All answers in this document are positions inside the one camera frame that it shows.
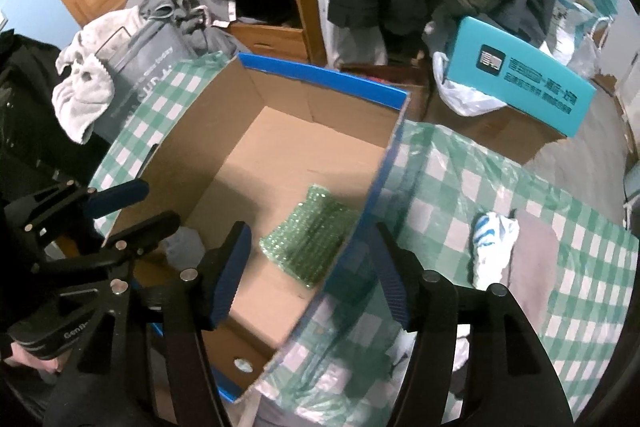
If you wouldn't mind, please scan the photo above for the white plastic bag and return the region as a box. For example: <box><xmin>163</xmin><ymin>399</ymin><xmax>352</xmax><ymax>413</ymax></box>
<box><xmin>431</xmin><ymin>51</ymin><xmax>508</xmax><ymax>118</ymax></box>

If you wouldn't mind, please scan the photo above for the green white checked tablecloth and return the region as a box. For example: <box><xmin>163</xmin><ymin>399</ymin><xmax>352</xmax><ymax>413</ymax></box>
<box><xmin>87</xmin><ymin>52</ymin><xmax>640</xmax><ymax>427</ymax></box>

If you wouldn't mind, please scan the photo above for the black cloth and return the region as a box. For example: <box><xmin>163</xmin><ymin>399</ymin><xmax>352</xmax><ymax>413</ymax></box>
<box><xmin>0</xmin><ymin>29</ymin><xmax>108</xmax><ymax>212</ymax></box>

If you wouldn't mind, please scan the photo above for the grey clothes pile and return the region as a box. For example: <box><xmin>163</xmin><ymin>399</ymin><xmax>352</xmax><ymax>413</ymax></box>
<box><xmin>125</xmin><ymin>0</ymin><xmax>242</xmax><ymax>58</ymax></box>

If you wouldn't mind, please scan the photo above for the brown cardboard box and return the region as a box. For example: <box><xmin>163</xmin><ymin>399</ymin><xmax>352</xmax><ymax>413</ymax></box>
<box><xmin>340</xmin><ymin>64</ymin><xmax>568</xmax><ymax>165</ymax></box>

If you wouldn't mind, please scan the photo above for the blue-edged cardboard box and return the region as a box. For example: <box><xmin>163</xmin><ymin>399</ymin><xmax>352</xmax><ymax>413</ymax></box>
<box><xmin>102</xmin><ymin>52</ymin><xmax>412</xmax><ymax>403</ymax></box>

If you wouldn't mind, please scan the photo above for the light grey garment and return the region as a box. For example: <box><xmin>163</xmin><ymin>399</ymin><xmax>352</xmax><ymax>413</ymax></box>
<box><xmin>330</xmin><ymin>23</ymin><xmax>390</xmax><ymax>68</ymax></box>

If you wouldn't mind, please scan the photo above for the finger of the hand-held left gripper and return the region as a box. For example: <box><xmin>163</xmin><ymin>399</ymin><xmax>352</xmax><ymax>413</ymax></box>
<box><xmin>30</xmin><ymin>211</ymin><xmax>182</xmax><ymax>279</ymax></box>
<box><xmin>2</xmin><ymin>179</ymin><xmax>151</xmax><ymax>239</ymax></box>

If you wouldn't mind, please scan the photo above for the white cloth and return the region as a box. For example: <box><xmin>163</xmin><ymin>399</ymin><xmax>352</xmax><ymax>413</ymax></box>
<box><xmin>395</xmin><ymin>324</ymin><xmax>471</xmax><ymax>373</ymax></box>

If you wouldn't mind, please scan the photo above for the teal printed box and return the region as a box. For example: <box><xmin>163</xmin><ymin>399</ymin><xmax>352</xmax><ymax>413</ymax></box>
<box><xmin>442</xmin><ymin>16</ymin><xmax>598</xmax><ymax>138</ymax></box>

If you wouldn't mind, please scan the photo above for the wooden drawer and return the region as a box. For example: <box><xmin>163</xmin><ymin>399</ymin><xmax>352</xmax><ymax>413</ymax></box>
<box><xmin>229</xmin><ymin>22</ymin><xmax>309</xmax><ymax>60</ymax></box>

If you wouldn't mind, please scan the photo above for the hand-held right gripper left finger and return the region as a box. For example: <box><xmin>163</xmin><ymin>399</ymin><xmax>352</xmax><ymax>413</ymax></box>
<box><xmin>47</xmin><ymin>221</ymin><xmax>253</xmax><ymax>427</ymax></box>

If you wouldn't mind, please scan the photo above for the grey cloth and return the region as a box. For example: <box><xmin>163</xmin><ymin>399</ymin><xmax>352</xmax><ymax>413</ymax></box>
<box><xmin>500</xmin><ymin>207</ymin><xmax>568</xmax><ymax>338</ymax></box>

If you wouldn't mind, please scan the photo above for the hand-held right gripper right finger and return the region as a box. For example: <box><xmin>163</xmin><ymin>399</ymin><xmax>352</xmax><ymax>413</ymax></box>
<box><xmin>375</xmin><ymin>222</ymin><xmax>576</xmax><ymax>427</ymax></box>

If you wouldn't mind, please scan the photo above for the white towel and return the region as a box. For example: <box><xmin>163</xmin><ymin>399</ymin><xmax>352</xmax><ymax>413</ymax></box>
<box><xmin>52</xmin><ymin>6</ymin><xmax>146</xmax><ymax>145</ymax></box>

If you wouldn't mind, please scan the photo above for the green bubble wrap piece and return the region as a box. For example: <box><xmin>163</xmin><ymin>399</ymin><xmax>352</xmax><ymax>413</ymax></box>
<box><xmin>259</xmin><ymin>184</ymin><xmax>362</xmax><ymax>290</ymax></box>

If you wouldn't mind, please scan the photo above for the dark grey printed bag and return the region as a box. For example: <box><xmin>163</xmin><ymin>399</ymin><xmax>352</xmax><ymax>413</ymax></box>
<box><xmin>95</xmin><ymin>19</ymin><xmax>192</xmax><ymax>145</ymax></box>

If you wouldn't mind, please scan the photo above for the white blue striped sock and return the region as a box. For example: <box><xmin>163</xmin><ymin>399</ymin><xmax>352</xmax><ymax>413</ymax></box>
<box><xmin>470</xmin><ymin>209</ymin><xmax>521</xmax><ymax>290</ymax></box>

